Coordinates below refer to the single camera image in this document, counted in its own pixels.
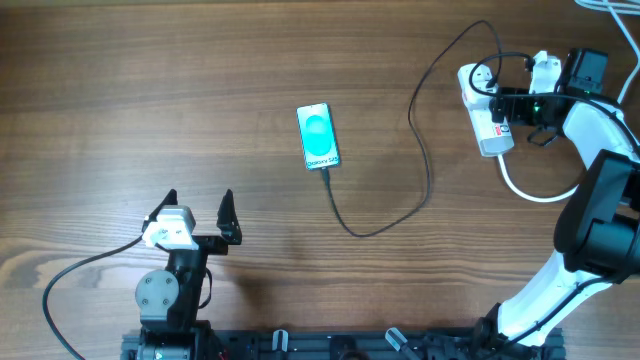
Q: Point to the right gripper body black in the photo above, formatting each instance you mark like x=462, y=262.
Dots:
x=528, y=111

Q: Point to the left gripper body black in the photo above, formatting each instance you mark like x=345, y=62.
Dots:
x=212, y=245

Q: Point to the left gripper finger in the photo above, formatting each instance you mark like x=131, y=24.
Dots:
x=169, y=199
x=227, y=221

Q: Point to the blue Galaxy smartphone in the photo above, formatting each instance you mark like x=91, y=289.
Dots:
x=319, y=145

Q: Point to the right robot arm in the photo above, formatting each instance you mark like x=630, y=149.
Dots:
x=595, y=246

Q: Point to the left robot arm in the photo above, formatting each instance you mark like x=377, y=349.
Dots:
x=169, y=299

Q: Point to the white charger plug adapter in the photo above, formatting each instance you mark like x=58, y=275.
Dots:
x=474, y=100

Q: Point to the white power strip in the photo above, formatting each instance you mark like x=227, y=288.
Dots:
x=493, y=138

